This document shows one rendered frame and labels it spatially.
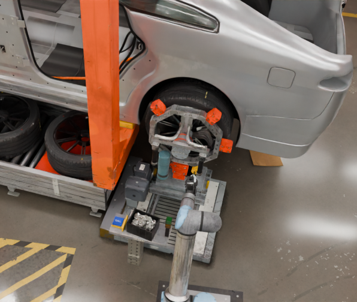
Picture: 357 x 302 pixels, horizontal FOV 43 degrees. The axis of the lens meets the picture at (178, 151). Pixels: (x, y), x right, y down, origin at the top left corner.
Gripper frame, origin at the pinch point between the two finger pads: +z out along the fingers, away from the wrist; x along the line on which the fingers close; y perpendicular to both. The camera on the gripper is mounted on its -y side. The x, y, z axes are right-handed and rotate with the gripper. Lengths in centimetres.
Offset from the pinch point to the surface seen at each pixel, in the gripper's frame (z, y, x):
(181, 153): 10.9, -10.4, -9.6
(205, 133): 13.7, -27.1, 8.7
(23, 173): 8, 16, -141
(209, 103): 33, -40, 10
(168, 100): 32, -42, -20
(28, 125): 45, -5, -147
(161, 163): 15.1, 4.1, -26.7
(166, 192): 35, 54, -31
